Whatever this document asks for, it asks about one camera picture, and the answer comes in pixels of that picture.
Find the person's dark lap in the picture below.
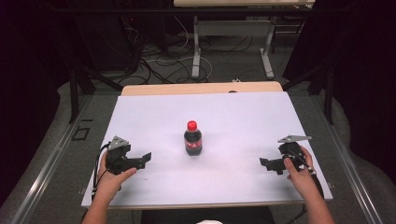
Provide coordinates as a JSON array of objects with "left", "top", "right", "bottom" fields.
[{"left": 140, "top": 206, "right": 276, "bottom": 224}]

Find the black metal stand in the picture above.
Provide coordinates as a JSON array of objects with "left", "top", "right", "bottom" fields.
[
  {"left": 68, "top": 66, "right": 124, "bottom": 125},
  {"left": 281, "top": 64, "right": 335, "bottom": 126}
]

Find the white floor cable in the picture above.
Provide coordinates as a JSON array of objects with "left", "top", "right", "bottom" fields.
[{"left": 145, "top": 15, "right": 214, "bottom": 82}]

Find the white table mat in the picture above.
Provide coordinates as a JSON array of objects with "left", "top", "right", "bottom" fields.
[{"left": 81, "top": 91, "right": 333, "bottom": 209}]

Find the person's right hand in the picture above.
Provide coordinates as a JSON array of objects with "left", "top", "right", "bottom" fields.
[{"left": 283, "top": 146, "right": 316, "bottom": 195}]

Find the white desk with metal legs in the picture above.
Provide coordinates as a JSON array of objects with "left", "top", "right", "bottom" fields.
[{"left": 173, "top": 0, "right": 316, "bottom": 80}]

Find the dark cola bottle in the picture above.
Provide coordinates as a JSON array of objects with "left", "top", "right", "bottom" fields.
[{"left": 183, "top": 129, "right": 204, "bottom": 157}]

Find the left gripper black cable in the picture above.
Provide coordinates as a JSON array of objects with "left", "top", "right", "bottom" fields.
[{"left": 91, "top": 143, "right": 110, "bottom": 201}]

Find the black computer case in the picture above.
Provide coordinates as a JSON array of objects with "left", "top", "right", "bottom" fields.
[{"left": 74, "top": 13, "right": 143, "bottom": 73}]

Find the aluminium floor rail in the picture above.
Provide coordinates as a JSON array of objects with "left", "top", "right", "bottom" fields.
[
  {"left": 311, "top": 94, "right": 385, "bottom": 224},
  {"left": 10, "top": 94, "right": 95, "bottom": 224}
]

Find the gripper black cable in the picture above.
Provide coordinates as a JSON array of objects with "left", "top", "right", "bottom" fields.
[
  {"left": 91, "top": 143, "right": 110, "bottom": 201},
  {"left": 285, "top": 150, "right": 325, "bottom": 200}
]

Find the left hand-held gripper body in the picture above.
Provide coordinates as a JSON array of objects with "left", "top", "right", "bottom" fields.
[{"left": 105, "top": 135, "right": 134, "bottom": 175}]

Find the bundle of black floor cables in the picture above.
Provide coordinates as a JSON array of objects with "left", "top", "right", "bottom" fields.
[{"left": 118, "top": 15, "right": 254, "bottom": 86}]

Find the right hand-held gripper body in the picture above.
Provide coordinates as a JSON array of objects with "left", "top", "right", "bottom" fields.
[{"left": 277, "top": 134, "right": 313, "bottom": 173}]

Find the person's left hand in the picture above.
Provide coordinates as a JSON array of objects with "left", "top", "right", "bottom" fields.
[{"left": 93, "top": 152, "right": 138, "bottom": 202}]

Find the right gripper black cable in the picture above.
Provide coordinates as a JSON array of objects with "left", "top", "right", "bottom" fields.
[{"left": 285, "top": 150, "right": 325, "bottom": 200}]

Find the wooden table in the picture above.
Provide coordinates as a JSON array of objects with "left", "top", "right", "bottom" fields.
[{"left": 81, "top": 80, "right": 333, "bottom": 211}]

